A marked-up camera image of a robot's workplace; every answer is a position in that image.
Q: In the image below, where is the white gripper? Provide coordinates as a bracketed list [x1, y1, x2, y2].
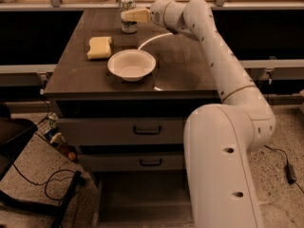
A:
[121, 0, 172, 28]

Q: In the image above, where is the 7up soda can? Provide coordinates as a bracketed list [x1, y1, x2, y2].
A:
[120, 0, 137, 33]

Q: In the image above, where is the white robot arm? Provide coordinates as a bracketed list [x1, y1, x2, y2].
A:
[122, 0, 276, 228]

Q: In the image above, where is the grey drawer cabinet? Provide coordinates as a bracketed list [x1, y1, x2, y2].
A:
[46, 9, 219, 228]

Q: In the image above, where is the top grey drawer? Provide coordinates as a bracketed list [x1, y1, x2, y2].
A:
[57, 118, 183, 146]

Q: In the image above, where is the grey drawer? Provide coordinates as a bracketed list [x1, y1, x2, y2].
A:
[57, 118, 183, 146]
[78, 152, 184, 172]

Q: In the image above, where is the middle grey drawer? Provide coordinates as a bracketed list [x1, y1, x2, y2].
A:
[78, 152, 184, 172]

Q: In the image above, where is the open bottom drawer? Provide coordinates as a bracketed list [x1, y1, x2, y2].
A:
[92, 170, 194, 228]

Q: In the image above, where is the white bowl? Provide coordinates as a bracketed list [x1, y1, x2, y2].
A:
[107, 49, 156, 82]

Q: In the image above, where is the yellow sponge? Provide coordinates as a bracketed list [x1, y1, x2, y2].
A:
[86, 36, 112, 60]

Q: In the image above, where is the black chair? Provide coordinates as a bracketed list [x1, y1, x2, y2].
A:
[0, 113, 91, 228]

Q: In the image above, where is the wire basket with items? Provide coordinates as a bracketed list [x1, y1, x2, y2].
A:
[37, 113, 77, 162]

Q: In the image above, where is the black floor cable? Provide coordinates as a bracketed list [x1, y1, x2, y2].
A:
[11, 161, 80, 202]

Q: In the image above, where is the black power adapter cable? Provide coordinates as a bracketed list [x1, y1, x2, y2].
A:
[263, 144, 304, 195]

